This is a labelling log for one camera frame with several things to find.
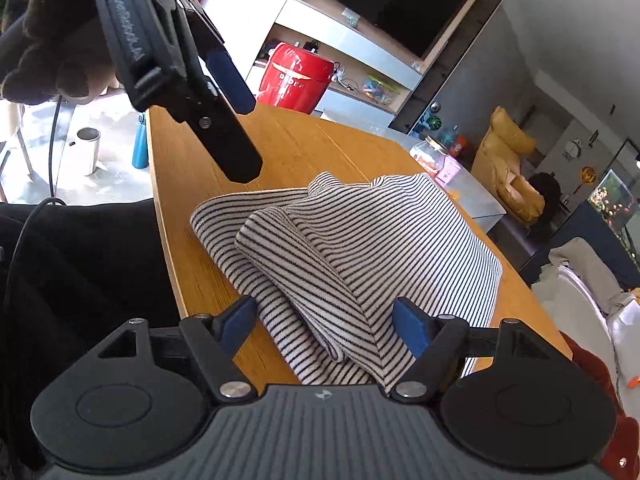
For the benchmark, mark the white coffee table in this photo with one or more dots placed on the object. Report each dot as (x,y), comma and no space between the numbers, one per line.
(475,200)

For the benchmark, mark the black television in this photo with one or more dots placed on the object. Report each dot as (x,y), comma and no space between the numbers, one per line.
(400,0)

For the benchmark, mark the white television cabinet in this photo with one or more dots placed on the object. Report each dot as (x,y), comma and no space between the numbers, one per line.
(340,35)

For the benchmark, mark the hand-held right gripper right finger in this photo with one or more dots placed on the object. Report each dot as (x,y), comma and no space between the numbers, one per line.
(410,330)

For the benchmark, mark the panda wall decoration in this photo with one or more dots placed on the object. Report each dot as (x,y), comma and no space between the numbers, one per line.
(573,149)

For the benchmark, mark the fish tank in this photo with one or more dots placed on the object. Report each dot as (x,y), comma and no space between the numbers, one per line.
(617,205)

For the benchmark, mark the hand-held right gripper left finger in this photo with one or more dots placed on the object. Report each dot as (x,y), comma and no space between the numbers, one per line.
(237,325)

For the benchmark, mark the blue water bottle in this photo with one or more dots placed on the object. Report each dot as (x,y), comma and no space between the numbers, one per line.
(446,136)

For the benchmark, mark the clear plastic storage box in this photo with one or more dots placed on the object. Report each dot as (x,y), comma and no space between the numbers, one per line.
(381,90)

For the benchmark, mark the black chair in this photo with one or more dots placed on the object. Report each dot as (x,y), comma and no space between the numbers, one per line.
(544,195)

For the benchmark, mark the green striped ball toy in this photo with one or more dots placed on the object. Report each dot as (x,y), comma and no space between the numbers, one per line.
(434,122)

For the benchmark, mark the striped shirt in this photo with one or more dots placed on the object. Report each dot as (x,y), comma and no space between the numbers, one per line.
(360,250)

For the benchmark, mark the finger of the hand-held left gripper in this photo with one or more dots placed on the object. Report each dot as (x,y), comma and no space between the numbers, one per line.
(230,150)
(232,85)

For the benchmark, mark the person's black clothing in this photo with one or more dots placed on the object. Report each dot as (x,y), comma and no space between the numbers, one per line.
(75,260)

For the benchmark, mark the orange round wall decoration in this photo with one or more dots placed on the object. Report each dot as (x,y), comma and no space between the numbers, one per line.
(587,175)

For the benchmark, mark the dark red fleece jacket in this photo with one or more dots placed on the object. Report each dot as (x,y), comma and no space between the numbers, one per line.
(617,415)

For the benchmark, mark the beige blanket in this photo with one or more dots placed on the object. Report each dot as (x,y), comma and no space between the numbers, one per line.
(585,265)

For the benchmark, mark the orange box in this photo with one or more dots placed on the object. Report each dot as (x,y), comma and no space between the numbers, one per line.
(459,146)

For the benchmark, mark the white chair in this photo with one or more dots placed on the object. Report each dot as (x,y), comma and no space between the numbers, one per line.
(575,310)

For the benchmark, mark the metal cup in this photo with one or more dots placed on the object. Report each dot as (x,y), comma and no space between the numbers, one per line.
(86,152)

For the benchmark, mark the pink box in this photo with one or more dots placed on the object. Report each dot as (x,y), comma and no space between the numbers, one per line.
(449,170)

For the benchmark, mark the yellow armchair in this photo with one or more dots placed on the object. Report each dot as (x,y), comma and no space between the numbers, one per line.
(505,160)

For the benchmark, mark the glass jar with gold lid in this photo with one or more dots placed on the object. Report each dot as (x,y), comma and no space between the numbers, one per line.
(425,152)

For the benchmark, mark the person's left hand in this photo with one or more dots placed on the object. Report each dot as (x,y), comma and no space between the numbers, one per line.
(55,40)

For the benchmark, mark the dark fish tank stand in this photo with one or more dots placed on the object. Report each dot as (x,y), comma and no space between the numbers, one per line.
(590,230)

